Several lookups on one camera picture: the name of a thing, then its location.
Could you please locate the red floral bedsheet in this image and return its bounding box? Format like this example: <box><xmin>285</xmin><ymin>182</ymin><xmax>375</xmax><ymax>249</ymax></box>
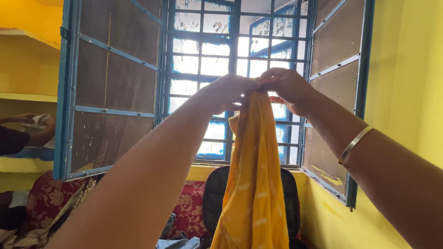
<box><xmin>21</xmin><ymin>170</ymin><xmax>210</xmax><ymax>243</ymax></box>

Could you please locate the white cloth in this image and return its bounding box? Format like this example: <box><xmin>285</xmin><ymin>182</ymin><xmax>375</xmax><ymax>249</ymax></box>
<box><xmin>21</xmin><ymin>114</ymin><xmax>52</xmax><ymax>131</ymax></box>

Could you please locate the blue wooden window shutter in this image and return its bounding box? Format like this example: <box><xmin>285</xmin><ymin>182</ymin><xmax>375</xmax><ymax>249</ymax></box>
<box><xmin>54</xmin><ymin>0</ymin><xmax>169</xmax><ymax>181</ymax></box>
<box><xmin>300</xmin><ymin>0</ymin><xmax>376</xmax><ymax>209</ymax></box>

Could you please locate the silver metal bangle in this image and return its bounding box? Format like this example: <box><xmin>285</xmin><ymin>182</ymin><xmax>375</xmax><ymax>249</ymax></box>
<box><xmin>338</xmin><ymin>125</ymin><xmax>374</xmax><ymax>165</ymax></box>

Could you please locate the blue window grille frame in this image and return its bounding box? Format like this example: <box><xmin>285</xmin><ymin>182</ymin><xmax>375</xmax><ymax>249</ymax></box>
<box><xmin>163</xmin><ymin>0</ymin><xmax>316</xmax><ymax>169</ymax></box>

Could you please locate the person's right hand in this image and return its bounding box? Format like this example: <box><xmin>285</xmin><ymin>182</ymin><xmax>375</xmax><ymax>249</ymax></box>
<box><xmin>256</xmin><ymin>67</ymin><xmax>314</xmax><ymax>117</ymax></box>

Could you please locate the light blue cloth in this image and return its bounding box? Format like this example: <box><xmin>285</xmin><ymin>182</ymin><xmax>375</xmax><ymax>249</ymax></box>
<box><xmin>156</xmin><ymin>237</ymin><xmax>201</xmax><ymax>249</ymax></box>

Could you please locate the beige patterned cloth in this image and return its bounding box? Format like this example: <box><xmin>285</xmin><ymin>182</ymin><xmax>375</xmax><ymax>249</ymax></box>
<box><xmin>0</xmin><ymin>175</ymin><xmax>101</xmax><ymax>249</ymax></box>

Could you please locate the black backpack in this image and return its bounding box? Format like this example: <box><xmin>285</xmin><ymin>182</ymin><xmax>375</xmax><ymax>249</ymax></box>
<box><xmin>199</xmin><ymin>165</ymin><xmax>309</xmax><ymax>249</ymax></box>

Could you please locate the yellow wall shelf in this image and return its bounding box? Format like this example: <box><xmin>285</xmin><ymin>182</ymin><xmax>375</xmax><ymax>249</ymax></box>
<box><xmin>0</xmin><ymin>28</ymin><xmax>61</xmax><ymax>173</ymax></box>

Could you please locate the yellow patterned cloth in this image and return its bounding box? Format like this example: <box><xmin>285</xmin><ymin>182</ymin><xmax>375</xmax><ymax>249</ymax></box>
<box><xmin>210</xmin><ymin>91</ymin><xmax>290</xmax><ymax>249</ymax></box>

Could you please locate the person's left hand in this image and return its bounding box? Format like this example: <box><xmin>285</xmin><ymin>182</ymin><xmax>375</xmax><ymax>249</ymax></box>
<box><xmin>201</xmin><ymin>73</ymin><xmax>262</xmax><ymax>116</ymax></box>

